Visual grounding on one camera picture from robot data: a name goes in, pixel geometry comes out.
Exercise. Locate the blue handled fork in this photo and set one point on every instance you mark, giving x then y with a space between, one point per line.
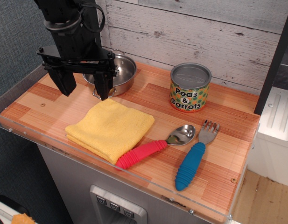
189 166

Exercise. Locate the orange object bottom left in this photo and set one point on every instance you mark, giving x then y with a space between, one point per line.
22 219

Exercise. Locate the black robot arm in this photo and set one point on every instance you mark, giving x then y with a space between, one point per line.
63 11

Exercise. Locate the silver dispenser button panel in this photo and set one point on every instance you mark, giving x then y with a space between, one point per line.
112 209

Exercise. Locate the black vertical post right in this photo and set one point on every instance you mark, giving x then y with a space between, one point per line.
273 69

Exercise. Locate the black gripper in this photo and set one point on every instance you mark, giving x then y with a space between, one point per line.
76 50

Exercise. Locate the red handled spoon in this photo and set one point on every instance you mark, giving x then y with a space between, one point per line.
179 137

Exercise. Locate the yellow folded rag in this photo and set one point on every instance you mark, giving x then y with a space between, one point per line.
110 129

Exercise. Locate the clear acrylic guard rail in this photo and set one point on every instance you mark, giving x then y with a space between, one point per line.
36 110

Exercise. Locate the peas and carrots can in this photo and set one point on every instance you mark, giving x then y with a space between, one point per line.
189 87

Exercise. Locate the grey toy fridge cabinet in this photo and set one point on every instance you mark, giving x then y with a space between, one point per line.
74 178

